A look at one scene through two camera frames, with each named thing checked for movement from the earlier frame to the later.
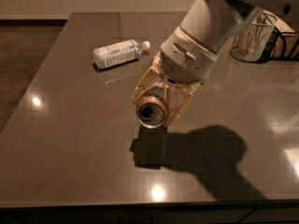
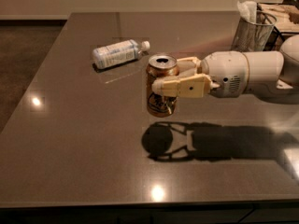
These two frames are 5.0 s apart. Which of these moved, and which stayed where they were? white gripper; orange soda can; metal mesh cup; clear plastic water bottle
Moved: orange soda can; white gripper
Stayed: clear plastic water bottle; metal mesh cup
